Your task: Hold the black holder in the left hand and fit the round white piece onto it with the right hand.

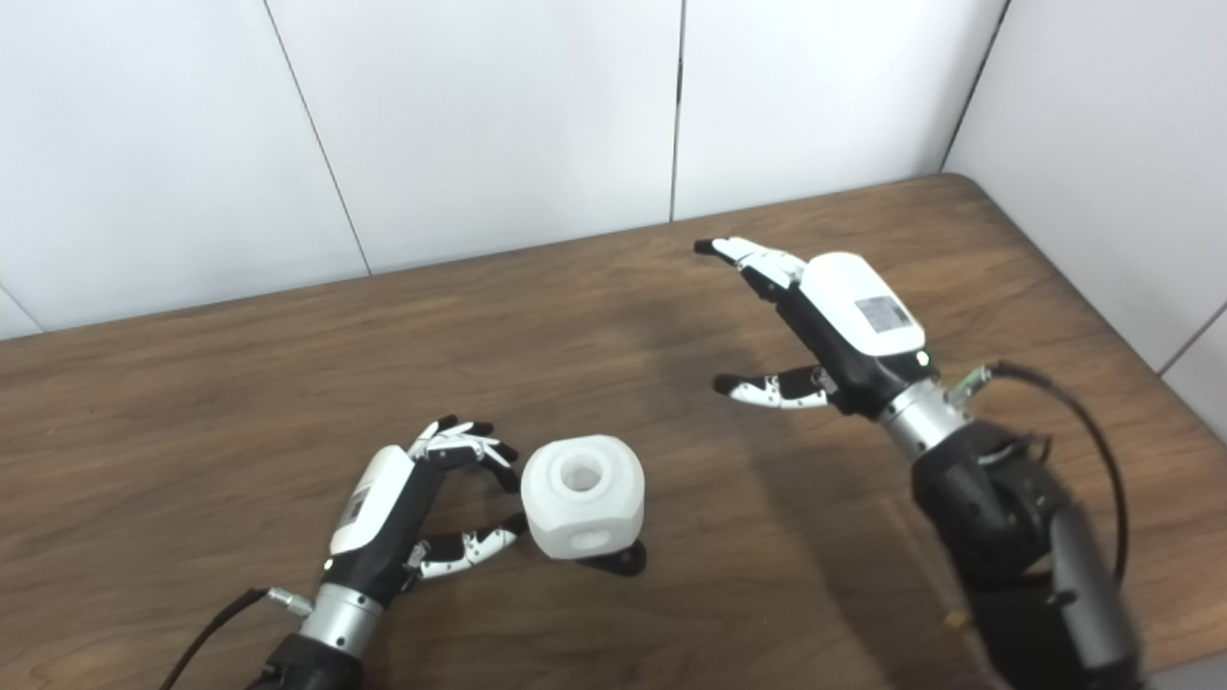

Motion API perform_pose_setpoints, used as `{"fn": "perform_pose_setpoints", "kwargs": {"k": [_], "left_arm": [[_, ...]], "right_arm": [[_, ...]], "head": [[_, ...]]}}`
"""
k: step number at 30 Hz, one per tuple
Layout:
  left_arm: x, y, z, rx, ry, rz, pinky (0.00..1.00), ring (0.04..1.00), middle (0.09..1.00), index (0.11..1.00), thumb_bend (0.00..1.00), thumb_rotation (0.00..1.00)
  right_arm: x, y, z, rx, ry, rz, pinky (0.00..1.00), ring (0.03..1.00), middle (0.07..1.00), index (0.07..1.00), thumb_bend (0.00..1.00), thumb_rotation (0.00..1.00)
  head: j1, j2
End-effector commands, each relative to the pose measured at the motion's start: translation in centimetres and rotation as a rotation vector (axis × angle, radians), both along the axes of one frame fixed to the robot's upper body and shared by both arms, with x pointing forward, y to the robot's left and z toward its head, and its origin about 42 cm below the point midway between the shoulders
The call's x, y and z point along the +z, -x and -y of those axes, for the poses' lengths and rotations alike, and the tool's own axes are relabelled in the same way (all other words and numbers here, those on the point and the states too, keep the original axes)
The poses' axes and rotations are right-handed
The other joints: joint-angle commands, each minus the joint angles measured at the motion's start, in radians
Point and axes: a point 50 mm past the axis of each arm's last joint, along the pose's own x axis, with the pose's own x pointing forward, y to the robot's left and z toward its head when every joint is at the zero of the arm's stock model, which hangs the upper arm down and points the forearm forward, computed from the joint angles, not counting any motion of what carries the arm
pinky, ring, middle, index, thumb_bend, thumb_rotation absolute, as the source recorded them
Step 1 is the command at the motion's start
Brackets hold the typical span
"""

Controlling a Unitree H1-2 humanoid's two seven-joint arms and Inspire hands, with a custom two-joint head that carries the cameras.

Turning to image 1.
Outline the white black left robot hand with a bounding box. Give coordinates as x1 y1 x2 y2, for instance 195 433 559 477
321 415 530 605

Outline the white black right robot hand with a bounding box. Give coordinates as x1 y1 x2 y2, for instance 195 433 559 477
694 237 938 418

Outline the round white plastic piece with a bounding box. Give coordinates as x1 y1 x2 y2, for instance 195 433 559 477
521 435 646 561

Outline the black plastic holder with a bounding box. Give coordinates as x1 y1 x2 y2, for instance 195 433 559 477
575 542 648 578

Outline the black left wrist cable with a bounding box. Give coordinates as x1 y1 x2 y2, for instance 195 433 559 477
158 587 315 690

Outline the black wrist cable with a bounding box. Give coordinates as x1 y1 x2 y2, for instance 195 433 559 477
158 587 315 690
949 360 1132 586

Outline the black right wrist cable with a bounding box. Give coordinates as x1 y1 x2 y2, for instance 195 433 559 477
949 360 1132 586

